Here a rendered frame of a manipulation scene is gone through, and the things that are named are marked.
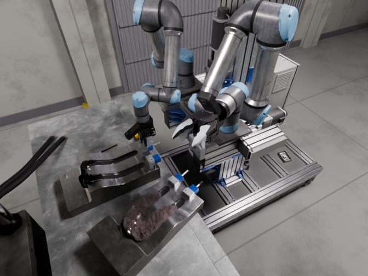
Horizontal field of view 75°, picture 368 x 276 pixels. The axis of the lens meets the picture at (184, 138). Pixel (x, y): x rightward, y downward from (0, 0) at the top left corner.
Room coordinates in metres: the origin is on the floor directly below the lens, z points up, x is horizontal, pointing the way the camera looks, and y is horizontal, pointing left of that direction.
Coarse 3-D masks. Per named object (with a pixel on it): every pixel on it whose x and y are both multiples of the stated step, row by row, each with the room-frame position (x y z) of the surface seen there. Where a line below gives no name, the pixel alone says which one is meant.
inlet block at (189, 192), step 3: (192, 186) 0.73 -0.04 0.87; (195, 186) 0.73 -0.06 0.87; (198, 186) 0.74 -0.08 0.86; (186, 189) 0.70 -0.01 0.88; (189, 189) 0.70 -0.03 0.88; (192, 189) 0.71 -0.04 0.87; (195, 189) 0.71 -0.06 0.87; (198, 189) 0.71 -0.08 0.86; (183, 192) 0.68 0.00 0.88; (186, 192) 0.68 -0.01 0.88; (189, 192) 0.68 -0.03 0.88; (192, 192) 0.68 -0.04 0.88; (195, 192) 0.70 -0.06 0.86; (186, 195) 0.67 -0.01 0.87; (189, 195) 0.66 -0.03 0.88; (192, 195) 0.67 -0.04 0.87; (189, 198) 0.66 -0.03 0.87
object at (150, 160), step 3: (147, 156) 0.90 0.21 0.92; (150, 156) 0.90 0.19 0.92; (153, 156) 0.91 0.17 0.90; (156, 156) 0.91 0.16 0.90; (162, 156) 0.91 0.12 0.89; (147, 159) 0.87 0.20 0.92; (150, 159) 0.87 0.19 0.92; (153, 159) 0.87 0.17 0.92; (156, 159) 0.88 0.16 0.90; (159, 159) 0.89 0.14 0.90; (147, 162) 0.87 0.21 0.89; (150, 162) 0.86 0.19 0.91; (153, 162) 0.86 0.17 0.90; (156, 162) 0.88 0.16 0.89
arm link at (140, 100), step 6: (132, 96) 0.98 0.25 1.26; (138, 96) 0.98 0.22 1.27; (144, 96) 0.98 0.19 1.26; (132, 102) 0.98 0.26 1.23; (138, 102) 0.95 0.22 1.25; (144, 102) 0.96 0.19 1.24; (138, 108) 0.95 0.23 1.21; (144, 108) 0.96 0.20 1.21; (138, 114) 0.95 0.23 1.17; (144, 114) 0.96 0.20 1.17
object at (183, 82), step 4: (192, 72) 1.44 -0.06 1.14; (180, 76) 1.41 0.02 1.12; (184, 76) 1.41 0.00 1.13; (188, 76) 1.41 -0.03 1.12; (192, 76) 1.44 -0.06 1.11; (180, 80) 1.41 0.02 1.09; (184, 80) 1.40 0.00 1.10; (188, 80) 1.41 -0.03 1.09; (192, 80) 1.42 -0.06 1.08; (180, 84) 1.41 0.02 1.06; (184, 84) 1.39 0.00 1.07; (188, 84) 1.40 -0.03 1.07; (192, 84) 1.41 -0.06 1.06; (180, 88) 1.39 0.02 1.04; (184, 88) 1.39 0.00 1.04; (188, 88) 1.39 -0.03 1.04
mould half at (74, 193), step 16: (80, 160) 0.85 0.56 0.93; (128, 160) 0.89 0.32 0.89; (144, 160) 0.89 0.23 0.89; (128, 176) 0.78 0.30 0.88; (144, 176) 0.79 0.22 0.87; (160, 176) 0.83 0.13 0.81; (64, 192) 0.70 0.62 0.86; (80, 192) 0.70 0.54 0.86; (96, 192) 0.66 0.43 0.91; (112, 192) 0.70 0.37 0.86; (80, 208) 0.61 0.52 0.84
